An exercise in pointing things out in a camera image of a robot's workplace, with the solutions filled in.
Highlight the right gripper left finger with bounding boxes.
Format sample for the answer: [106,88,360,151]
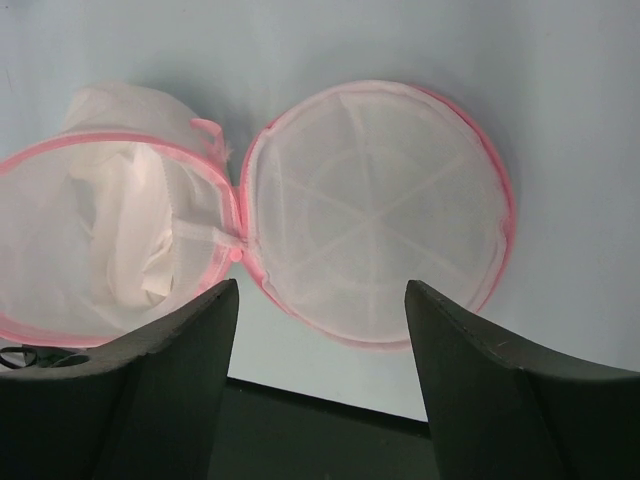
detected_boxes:
[1,280,239,479]

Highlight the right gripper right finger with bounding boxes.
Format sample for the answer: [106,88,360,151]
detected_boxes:
[405,280,639,479]

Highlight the white bra from bag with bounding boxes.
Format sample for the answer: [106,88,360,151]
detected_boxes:
[69,142,174,309]

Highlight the pink mesh laundry bag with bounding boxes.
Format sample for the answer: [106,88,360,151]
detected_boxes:
[1,81,516,349]

